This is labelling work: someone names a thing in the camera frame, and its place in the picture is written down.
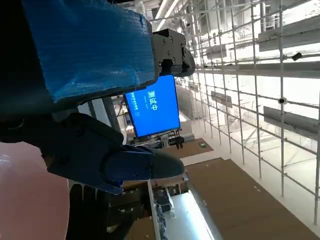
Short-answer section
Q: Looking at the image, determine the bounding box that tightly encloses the left robot hand blue tape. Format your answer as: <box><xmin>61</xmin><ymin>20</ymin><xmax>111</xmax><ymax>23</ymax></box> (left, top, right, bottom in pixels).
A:
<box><xmin>0</xmin><ymin>0</ymin><xmax>196</xmax><ymax>196</ymax></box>

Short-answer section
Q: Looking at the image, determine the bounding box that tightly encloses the pink bowl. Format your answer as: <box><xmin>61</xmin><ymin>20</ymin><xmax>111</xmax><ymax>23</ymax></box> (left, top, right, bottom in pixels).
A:
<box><xmin>0</xmin><ymin>141</ymin><xmax>70</xmax><ymax>240</ymax></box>

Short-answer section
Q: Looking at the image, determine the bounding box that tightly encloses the blue monitor screen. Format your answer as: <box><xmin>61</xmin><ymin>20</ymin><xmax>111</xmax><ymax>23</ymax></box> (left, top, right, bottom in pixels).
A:
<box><xmin>124</xmin><ymin>74</ymin><xmax>181</xmax><ymax>139</ymax></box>

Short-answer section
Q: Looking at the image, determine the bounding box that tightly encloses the grey ceiling tray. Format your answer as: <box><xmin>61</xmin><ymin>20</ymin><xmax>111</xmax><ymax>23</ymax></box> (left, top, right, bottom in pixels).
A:
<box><xmin>210</xmin><ymin>90</ymin><xmax>234</xmax><ymax>109</ymax></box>
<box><xmin>258</xmin><ymin>21</ymin><xmax>320</xmax><ymax>53</ymax></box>
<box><xmin>263</xmin><ymin>105</ymin><xmax>319</xmax><ymax>138</ymax></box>

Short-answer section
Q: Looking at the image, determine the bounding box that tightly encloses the white cabinet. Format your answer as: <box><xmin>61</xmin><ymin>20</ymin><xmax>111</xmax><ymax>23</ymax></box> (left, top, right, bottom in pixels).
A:
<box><xmin>148</xmin><ymin>189</ymin><xmax>221</xmax><ymax>240</ymax></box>

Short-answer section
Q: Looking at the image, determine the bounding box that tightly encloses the metal pipe lattice frame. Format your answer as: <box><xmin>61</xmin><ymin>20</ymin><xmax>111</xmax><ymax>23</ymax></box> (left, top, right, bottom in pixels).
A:
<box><xmin>172</xmin><ymin>0</ymin><xmax>320</xmax><ymax>226</ymax></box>

